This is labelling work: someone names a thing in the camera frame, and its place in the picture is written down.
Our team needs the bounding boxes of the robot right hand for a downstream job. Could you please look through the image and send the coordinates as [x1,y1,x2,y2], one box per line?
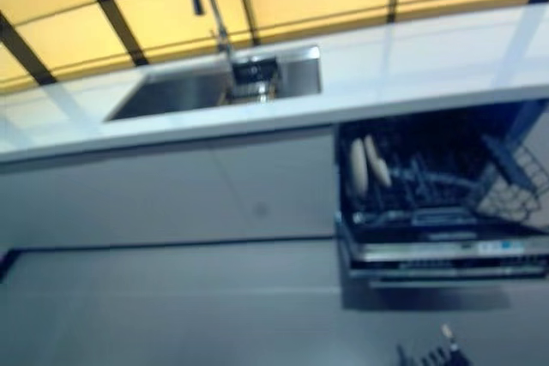
[395,323,472,366]

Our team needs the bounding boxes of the cream round plate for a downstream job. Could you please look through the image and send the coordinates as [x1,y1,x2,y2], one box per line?
[348,137,370,199]
[363,134,393,189]

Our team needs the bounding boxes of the stainless steel sink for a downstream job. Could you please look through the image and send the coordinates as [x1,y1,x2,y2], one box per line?
[102,45,323,123]

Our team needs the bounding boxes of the white glossy cabinet door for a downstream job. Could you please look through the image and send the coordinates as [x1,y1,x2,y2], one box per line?
[287,124,340,238]
[212,134,301,241]
[0,147,256,255]

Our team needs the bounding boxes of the black sink dish rack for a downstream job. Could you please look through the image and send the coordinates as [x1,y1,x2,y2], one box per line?
[218,55,283,105]

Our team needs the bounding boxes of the built-in dishwasher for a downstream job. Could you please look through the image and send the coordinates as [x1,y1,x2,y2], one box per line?
[333,99,549,312]

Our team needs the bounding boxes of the grey wire upper basket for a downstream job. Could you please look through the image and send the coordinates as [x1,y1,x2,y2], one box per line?
[465,133,549,224]

